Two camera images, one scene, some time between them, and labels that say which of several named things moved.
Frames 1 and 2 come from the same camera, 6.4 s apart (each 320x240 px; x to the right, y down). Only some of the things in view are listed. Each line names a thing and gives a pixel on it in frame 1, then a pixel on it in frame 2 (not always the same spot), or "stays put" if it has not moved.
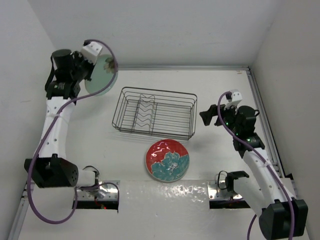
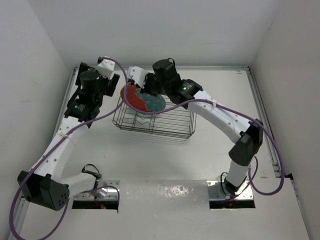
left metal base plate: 105,190 stays put
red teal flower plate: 167,160 to 142,101
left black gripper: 79,57 to 108,84
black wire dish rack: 159,113 stays put
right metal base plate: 217,190 stays put
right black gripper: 207,115 to 145,89
